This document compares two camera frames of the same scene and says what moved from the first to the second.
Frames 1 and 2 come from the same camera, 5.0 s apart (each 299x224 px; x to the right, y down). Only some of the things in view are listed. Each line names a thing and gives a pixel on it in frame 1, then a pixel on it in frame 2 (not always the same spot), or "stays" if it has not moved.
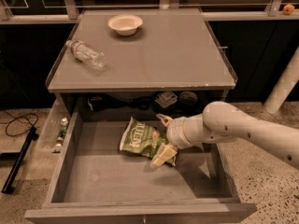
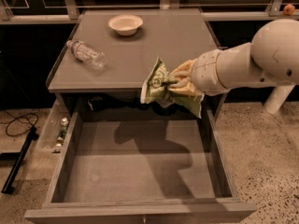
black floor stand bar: (7, 188) stays
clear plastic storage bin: (51, 138) stays
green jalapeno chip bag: (142, 139) -> (156, 89)
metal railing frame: (62, 4) stays
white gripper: (175, 133) -> (204, 73)
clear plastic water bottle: (87, 54) stays
